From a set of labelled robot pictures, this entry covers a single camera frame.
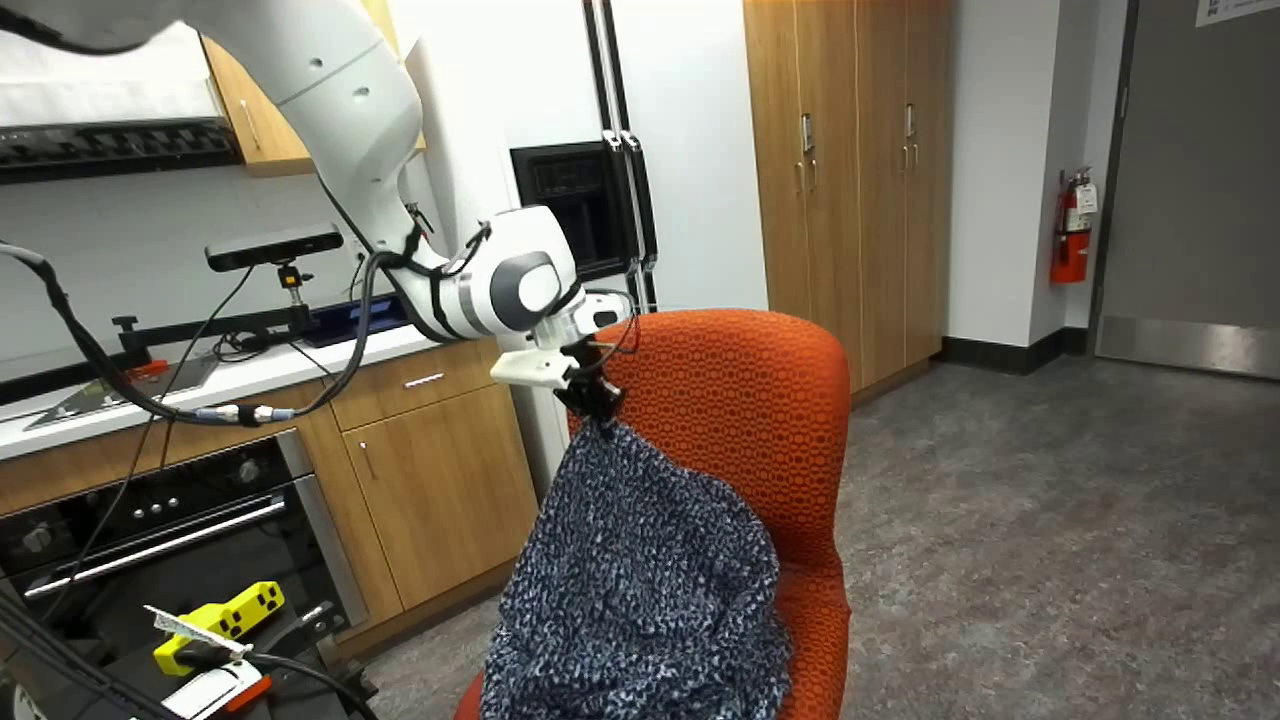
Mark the black stereo camera bar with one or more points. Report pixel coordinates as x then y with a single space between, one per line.
265 249

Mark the blue speckled knit cloth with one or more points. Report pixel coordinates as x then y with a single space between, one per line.
640 584

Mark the black range hood strip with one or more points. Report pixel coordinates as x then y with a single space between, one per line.
123 147

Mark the black baseboard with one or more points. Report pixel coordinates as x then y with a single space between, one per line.
1013 349

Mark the red wall fire extinguisher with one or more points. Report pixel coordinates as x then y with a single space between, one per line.
1068 225

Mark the white refrigerator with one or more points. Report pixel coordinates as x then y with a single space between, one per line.
694 134

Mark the wooden upper wall cabinet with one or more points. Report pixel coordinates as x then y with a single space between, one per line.
252 127

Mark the thin white stick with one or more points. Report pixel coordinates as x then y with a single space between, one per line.
194 625

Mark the white label box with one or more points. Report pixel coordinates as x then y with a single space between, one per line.
205 691

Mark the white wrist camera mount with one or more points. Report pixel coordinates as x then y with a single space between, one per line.
527 369

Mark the blue flat box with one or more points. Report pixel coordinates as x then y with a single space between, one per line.
382 314

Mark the white wall sign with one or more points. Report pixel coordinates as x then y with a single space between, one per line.
1243 10

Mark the orange upholstered chair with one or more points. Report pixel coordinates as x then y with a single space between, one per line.
761 402

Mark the metal door kick plate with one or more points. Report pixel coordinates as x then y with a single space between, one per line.
1184 347

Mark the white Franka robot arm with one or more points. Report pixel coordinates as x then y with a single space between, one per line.
361 120

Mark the grey door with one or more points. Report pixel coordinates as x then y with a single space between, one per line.
1193 172

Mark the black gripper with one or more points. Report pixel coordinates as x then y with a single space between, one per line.
586 379

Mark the black built-in oven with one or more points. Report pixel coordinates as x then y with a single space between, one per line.
172 535

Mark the tall wooden cabinet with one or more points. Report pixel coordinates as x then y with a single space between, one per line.
853 184

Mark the black computer monitor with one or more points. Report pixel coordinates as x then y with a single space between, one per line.
586 184

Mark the black camera clamp arm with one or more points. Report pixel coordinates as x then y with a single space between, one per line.
201 332

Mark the wooden kitchen counter cabinet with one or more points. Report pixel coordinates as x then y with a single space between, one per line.
426 495

